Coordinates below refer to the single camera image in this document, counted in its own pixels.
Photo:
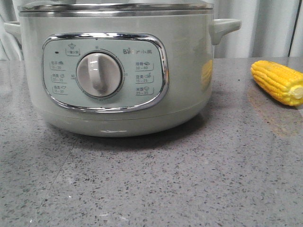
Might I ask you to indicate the glass pot lid steel rim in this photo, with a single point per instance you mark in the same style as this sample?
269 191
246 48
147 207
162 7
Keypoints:
113 5

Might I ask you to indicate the yellow corn cob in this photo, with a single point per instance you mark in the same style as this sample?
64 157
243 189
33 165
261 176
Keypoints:
281 82

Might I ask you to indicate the pale green electric cooking pot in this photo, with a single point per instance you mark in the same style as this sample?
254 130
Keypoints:
97 75

